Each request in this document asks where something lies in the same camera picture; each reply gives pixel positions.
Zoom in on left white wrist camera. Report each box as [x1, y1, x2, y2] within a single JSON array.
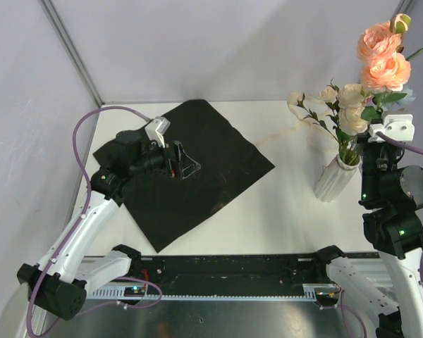
[[145, 116, 171, 148]]

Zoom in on cream small rose spray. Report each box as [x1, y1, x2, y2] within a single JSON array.
[[286, 82, 341, 143]]

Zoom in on white ribbed vase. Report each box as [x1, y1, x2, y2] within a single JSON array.
[[314, 155, 360, 203]]

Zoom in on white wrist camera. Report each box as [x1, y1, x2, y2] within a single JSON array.
[[368, 111, 415, 142], [145, 116, 171, 148]]

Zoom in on cream ribbon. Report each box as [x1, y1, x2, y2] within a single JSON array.
[[255, 100, 338, 153]]

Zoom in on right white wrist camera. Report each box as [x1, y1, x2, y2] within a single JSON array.
[[368, 111, 415, 142]]

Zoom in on aluminium frame rails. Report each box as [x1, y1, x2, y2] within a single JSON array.
[[38, 100, 423, 338]]

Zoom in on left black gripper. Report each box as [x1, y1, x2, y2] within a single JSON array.
[[130, 135, 200, 180]]

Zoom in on pink rose stem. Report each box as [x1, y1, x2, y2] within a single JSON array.
[[356, 13, 423, 120]]

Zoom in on blue flower stem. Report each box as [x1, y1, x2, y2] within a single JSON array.
[[396, 86, 416, 108]]

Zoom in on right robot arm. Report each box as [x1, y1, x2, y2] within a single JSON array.
[[311, 137, 423, 337]]

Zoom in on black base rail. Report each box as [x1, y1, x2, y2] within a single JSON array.
[[128, 253, 331, 298]]

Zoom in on large cream rose stem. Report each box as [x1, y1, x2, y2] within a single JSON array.
[[336, 83, 368, 166]]

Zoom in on black wrapping paper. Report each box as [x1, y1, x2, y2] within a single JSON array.
[[91, 100, 273, 255]]

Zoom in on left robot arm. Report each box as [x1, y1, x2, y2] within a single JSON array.
[[17, 130, 201, 320]]

